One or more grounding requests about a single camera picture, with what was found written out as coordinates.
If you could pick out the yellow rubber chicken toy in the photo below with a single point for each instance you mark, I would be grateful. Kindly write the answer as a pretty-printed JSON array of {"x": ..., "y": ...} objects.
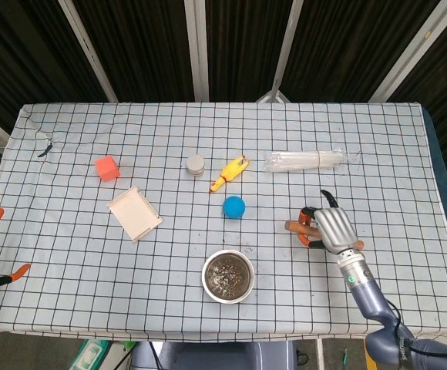
[{"x": 229, "y": 171}]

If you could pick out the orange cube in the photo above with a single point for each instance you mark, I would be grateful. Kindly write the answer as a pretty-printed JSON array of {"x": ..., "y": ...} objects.
[{"x": 107, "y": 169}]

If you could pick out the green white crate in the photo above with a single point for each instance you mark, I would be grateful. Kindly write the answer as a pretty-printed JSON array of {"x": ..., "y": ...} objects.
[{"x": 96, "y": 356}]

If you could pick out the blue rubber ball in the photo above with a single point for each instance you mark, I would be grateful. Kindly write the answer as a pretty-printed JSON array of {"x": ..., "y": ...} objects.
[{"x": 234, "y": 207}]

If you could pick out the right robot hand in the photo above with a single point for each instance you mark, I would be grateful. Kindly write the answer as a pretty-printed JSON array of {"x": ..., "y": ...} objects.
[{"x": 335, "y": 229}]

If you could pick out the crushed grey white granules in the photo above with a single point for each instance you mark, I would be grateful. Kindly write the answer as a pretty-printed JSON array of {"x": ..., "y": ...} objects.
[{"x": 227, "y": 274}]

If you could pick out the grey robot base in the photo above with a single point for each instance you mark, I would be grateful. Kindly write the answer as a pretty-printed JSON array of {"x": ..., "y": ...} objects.
[{"x": 208, "y": 356}]

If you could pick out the white jar with grey lid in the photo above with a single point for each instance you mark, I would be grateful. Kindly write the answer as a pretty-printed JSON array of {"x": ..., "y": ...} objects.
[{"x": 195, "y": 165}]

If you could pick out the stainless steel bowl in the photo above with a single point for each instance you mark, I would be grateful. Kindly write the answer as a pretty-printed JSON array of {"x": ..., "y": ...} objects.
[{"x": 248, "y": 286}]

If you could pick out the white shallow box tray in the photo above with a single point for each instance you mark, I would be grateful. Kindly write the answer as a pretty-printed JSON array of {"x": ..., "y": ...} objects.
[{"x": 135, "y": 212}]

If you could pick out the clear plastic tube bundle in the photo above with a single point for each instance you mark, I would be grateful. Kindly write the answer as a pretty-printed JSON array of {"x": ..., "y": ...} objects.
[{"x": 304, "y": 160}]

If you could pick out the wooden rolling pin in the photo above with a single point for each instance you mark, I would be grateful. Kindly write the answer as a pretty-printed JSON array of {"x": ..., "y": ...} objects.
[{"x": 294, "y": 226}]

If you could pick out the blue checked tablecloth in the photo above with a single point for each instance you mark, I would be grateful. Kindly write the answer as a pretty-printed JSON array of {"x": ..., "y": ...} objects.
[{"x": 92, "y": 277}]

